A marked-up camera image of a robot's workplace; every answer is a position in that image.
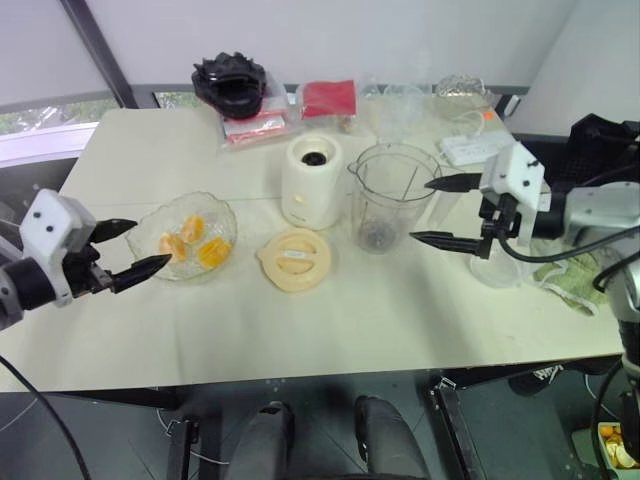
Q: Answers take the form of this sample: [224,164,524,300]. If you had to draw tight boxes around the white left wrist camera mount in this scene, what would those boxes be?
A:
[19,188,97,307]

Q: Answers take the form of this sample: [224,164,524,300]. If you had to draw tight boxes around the cream blender lid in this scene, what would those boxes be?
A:
[255,226,334,294]

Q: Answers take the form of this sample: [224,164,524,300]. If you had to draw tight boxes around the green box of orange peels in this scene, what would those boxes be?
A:
[596,421,640,474]

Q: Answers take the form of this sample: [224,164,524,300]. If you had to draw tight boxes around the black shoe with white print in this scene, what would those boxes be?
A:
[508,363,567,397]

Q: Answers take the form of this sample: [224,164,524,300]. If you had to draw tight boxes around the green cloth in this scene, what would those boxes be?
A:
[531,248,614,318]

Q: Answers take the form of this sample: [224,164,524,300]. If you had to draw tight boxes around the black spiky plastic object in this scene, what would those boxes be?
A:
[190,49,267,121]

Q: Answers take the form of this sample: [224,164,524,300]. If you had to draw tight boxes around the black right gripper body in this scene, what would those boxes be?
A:
[476,191,525,260]

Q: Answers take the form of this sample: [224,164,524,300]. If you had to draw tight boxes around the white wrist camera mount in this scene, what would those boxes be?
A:
[478,141,552,249]
[19,188,97,307]

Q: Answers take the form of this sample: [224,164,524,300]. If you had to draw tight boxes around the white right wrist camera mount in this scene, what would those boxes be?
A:
[478,141,552,249]

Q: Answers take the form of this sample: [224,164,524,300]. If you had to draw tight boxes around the peeled orange segment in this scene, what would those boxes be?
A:
[196,236,234,268]
[180,213,208,246]
[158,232,188,264]

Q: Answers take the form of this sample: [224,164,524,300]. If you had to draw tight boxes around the dark rounded shape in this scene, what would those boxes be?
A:
[233,399,297,480]
[353,394,427,480]

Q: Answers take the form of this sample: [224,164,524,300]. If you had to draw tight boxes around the crumpled clear plastic container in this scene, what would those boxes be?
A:
[433,73,497,120]

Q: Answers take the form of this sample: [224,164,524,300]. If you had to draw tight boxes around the clear blender jar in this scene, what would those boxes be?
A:
[346,141,444,254]

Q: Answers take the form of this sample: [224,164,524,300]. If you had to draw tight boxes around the clear bag with red contents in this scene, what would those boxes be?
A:
[218,82,292,150]

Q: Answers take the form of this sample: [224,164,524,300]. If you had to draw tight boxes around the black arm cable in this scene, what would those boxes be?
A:
[0,353,92,480]
[492,234,640,296]

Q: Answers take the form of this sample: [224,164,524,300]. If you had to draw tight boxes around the white power cord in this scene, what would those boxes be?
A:
[449,109,490,139]

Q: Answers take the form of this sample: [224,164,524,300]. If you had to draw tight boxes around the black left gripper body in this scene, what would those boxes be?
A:
[62,224,117,300]

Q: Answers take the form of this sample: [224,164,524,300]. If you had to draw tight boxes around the white power strip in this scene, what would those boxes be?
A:
[439,130,517,166]

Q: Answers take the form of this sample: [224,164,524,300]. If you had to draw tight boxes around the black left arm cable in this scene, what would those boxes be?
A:
[0,353,92,480]

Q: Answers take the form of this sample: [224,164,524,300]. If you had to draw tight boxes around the clear plastic measuring cup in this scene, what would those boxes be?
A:
[469,246,527,291]

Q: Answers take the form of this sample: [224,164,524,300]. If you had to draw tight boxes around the cream blender base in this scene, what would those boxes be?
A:
[280,133,346,232]

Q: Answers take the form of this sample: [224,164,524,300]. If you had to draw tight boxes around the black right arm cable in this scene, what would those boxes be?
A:
[492,234,640,296]

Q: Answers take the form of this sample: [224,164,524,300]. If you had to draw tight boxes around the glass bowl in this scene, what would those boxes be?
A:
[124,190,239,284]

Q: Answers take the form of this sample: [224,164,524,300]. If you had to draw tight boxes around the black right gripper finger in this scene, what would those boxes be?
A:
[409,229,489,259]
[423,171,483,193]

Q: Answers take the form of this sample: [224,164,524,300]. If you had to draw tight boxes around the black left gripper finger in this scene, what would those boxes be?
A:
[94,217,139,245]
[110,252,174,295]

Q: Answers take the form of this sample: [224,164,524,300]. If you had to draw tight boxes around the red packet in clear bag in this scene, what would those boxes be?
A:
[296,78,361,122]

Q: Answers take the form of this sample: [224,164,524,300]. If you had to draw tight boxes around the black table leg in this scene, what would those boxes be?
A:
[428,376,482,480]
[166,418,195,480]

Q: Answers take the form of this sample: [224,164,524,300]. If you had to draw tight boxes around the black window frame post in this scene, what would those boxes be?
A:
[59,0,140,110]

